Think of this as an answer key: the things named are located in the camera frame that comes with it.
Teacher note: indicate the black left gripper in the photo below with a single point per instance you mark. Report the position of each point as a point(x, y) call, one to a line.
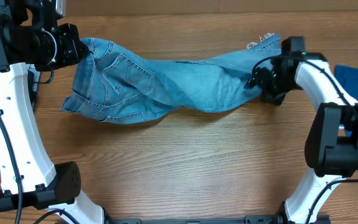
point(72, 45)

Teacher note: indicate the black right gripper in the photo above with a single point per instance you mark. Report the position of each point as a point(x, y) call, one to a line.
point(260, 81)

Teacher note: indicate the light blue denim jeans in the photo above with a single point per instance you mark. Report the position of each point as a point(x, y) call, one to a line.
point(114, 85)

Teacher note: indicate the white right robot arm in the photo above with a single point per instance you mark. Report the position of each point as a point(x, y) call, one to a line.
point(331, 148)

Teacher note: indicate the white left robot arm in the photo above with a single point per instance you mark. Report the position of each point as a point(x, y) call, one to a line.
point(30, 35)

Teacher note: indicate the black folded garment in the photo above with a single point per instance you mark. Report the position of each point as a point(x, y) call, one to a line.
point(33, 77)

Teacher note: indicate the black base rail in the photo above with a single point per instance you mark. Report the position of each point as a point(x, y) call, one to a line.
point(191, 221)

